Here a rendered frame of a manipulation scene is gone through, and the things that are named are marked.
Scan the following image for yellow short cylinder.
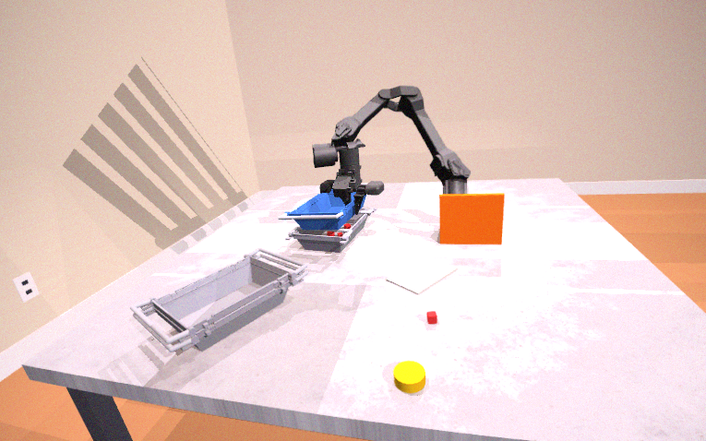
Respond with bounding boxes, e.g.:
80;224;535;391
393;361;425;393

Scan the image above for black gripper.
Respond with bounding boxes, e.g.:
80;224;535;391
319;163;385;215

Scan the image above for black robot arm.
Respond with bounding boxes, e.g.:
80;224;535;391
312;85;471;197

